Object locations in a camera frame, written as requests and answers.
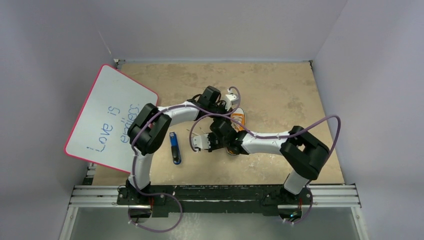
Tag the orange canvas sneaker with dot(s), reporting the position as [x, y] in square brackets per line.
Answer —
[240, 117]

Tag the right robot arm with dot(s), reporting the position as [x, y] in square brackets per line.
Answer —
[303, 151]

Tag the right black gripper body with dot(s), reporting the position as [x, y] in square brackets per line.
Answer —
[212, 141]

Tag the pink framed whiteboard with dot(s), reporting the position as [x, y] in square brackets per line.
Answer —
[99, 134]

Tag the white shoelace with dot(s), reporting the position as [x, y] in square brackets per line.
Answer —
[194, 133]

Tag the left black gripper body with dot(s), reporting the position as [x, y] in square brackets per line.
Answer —
[221, 109]

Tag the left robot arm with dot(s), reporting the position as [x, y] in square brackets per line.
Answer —
[149, 129]

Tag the blue black stapler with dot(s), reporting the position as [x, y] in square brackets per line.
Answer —
[175, 150]

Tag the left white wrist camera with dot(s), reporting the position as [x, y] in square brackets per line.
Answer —
[230, 100]

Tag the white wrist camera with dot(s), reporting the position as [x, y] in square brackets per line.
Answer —
[230, 100]
[201, 142]

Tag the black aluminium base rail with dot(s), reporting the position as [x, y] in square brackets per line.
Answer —
[264, 199]

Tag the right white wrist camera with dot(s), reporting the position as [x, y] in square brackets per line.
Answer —
[201, 142]

